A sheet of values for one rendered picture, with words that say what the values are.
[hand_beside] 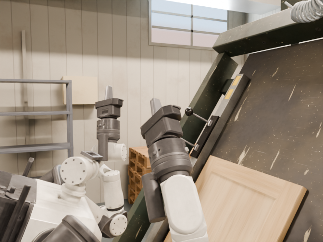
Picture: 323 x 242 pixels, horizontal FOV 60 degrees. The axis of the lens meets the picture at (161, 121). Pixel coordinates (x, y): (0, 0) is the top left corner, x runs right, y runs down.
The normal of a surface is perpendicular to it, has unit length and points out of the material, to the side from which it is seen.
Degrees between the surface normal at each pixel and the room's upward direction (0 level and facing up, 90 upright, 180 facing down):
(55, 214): 47
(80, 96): 90
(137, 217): 90
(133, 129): 90
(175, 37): 90
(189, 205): 53
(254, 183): 58
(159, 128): 76
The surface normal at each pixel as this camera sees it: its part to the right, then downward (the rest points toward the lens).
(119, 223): 0.69, 0.06
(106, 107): -0.55, -0.15
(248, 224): -0.78, -0.51
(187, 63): 0.41, 0.07
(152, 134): -0.77, -0.19
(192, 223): -0.06, -0.54
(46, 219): 0.54, -0.65
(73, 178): -0.07, -0.11
